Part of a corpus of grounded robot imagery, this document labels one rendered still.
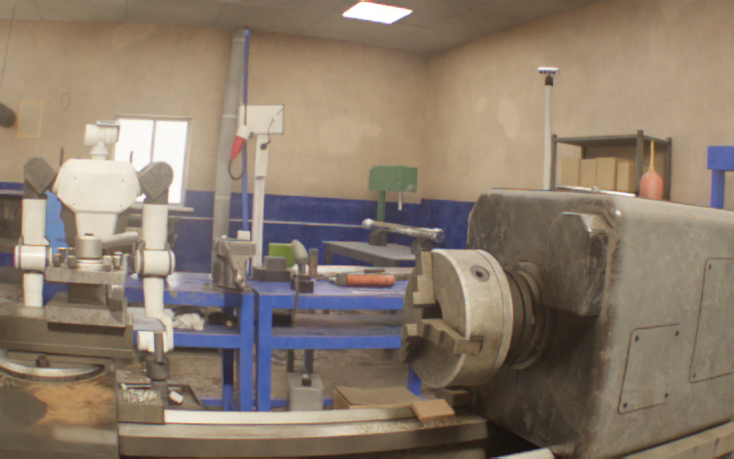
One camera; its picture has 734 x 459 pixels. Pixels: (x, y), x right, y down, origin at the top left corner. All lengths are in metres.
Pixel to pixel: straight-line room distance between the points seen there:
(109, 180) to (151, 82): 6.24
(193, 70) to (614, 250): 7.45
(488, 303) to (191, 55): 7.40
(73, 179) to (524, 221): 1.30
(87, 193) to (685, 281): 1.62
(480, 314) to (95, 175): 1.28
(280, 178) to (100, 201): 6.48
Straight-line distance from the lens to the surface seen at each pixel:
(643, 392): 1.22
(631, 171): 5.20
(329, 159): 8.53
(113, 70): 8.20
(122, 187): 1.97
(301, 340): 2.95
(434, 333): 1.11
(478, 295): 1.08
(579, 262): 1.07
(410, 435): 1.34
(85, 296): 1.23
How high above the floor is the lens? 1.29
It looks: 3 degrees down
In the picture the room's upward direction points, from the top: 4 degrees clockwise
